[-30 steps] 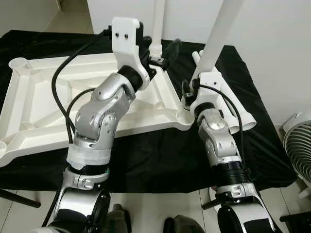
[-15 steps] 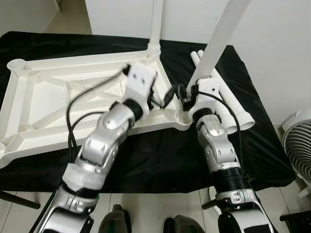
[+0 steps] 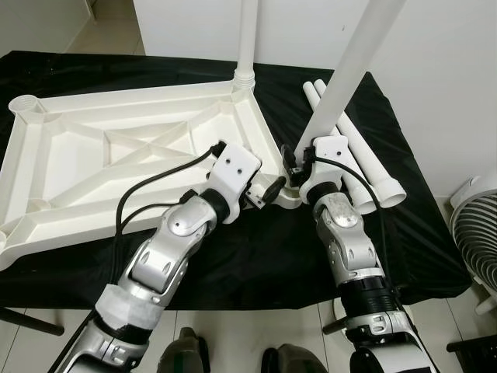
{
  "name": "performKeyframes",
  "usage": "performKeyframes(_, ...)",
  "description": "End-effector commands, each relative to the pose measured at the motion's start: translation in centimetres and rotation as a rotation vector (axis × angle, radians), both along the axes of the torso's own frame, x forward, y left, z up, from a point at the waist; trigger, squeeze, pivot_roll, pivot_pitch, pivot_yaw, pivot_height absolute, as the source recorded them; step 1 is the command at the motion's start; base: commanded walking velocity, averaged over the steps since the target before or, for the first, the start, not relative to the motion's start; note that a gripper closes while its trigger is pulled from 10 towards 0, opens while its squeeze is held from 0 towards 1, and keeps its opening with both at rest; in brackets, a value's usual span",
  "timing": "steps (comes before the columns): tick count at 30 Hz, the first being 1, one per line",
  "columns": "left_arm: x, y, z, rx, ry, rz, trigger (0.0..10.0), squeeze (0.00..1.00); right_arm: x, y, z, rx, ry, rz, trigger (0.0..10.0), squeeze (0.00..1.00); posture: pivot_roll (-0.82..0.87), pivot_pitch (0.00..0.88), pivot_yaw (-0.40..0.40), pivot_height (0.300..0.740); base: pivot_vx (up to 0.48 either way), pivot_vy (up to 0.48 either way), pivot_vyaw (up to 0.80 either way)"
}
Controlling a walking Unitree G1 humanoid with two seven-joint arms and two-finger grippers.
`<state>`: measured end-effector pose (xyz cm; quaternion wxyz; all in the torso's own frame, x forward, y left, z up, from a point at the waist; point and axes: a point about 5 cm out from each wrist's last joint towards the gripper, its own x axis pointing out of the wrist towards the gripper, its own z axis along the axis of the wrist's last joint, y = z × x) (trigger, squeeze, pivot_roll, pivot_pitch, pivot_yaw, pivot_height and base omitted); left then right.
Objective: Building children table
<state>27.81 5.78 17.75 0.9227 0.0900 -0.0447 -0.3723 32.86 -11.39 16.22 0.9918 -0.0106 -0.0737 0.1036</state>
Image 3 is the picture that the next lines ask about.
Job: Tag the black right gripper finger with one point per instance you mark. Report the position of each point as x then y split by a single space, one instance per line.
290 165

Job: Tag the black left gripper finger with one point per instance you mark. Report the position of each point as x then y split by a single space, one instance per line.
273 190

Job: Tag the white plastic table top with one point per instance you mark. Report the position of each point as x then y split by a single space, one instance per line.
78 155

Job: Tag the black tablecloth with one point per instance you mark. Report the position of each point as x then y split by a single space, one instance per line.
256 256

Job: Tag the white round floor base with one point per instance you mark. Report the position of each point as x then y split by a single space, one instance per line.
347 307

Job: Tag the black metal table leg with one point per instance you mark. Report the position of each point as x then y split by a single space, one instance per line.
335 325
31 320

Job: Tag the dark grey robot right foot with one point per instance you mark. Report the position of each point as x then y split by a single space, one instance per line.
289 361

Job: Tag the dark grey robot foot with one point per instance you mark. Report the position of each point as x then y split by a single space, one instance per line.
185 353
289 361

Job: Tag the dark grey robot left foot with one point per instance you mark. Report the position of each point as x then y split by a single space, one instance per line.
185 353

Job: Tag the white floor fan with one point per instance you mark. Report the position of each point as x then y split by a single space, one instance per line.
477 241

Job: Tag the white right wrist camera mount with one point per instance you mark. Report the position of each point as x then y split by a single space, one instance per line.
324 159

